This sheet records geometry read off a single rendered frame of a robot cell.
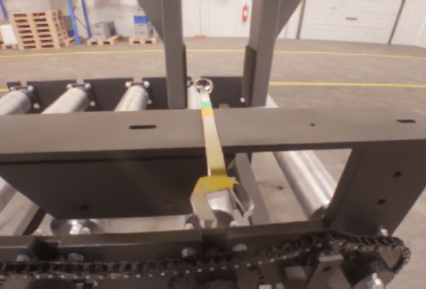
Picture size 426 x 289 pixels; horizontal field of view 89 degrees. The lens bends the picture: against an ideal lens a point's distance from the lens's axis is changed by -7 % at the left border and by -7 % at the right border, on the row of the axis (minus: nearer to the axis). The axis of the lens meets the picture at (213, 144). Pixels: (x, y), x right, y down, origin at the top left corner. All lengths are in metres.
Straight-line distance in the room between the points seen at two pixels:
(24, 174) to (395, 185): 0.58
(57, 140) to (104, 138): 0.05
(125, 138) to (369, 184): 0.37
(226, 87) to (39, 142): 1.08
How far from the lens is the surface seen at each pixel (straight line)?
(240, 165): 0.84
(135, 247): 0.45
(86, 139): 0.27
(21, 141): 0.30
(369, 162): 0.41
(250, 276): 0.46
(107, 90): 1.33
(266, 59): 0.17
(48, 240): 0.54
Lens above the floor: 1.29
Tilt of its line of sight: 33 degrees down
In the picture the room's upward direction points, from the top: 2 degrees clockwise
